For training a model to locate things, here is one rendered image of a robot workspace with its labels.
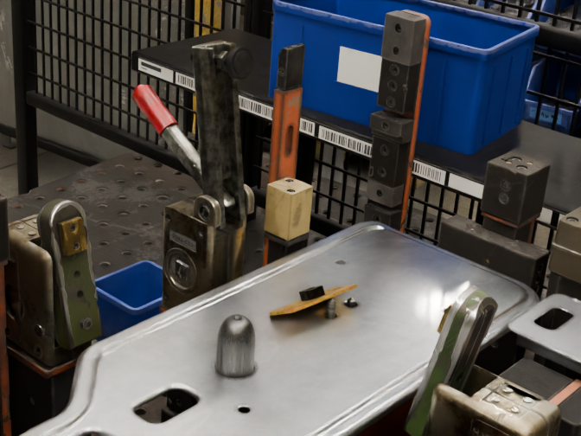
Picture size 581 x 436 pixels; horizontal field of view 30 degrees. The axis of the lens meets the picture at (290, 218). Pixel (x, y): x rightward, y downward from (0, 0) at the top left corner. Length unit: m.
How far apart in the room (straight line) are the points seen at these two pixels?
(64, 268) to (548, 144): 0.68
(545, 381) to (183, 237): 0.37
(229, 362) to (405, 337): 0.17
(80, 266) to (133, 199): 0.97
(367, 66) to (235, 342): 0.56
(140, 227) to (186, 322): 0.86
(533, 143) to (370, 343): 0.50
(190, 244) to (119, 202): 0.86
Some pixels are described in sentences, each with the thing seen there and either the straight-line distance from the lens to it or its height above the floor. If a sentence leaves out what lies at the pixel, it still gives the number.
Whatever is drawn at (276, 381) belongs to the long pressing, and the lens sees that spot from 0.90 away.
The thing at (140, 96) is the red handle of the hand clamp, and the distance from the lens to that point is 1.09.
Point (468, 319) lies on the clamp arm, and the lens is 0.81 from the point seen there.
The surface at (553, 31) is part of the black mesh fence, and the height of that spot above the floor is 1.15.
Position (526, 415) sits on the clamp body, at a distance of 0.82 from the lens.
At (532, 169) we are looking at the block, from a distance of 1.17.
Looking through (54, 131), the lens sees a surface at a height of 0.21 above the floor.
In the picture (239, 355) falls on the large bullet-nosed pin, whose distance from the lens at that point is 0.89.
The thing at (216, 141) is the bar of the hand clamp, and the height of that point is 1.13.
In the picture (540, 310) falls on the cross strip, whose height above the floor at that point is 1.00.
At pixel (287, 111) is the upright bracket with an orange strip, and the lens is 1.09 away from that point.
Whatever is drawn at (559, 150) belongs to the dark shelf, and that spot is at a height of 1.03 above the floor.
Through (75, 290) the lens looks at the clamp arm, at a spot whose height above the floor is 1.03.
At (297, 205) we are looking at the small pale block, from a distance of 1.08.
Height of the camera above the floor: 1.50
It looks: 25 degrees down
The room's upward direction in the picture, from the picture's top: 5 degrees clockwise
